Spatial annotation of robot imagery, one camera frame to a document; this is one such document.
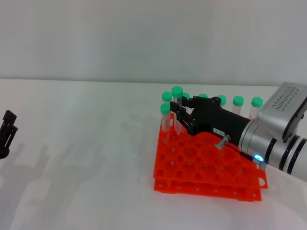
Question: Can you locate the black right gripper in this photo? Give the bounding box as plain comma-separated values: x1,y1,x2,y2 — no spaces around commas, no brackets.
169,96,250,146

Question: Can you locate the orange test tube rack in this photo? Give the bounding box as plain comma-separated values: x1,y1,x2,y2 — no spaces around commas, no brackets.
153,112,269,202

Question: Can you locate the right arm cable with connector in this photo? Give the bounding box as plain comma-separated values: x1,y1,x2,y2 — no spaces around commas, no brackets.
214,135,267,170

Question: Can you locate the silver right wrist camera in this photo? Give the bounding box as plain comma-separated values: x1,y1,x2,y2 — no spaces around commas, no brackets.
257,82,307,144

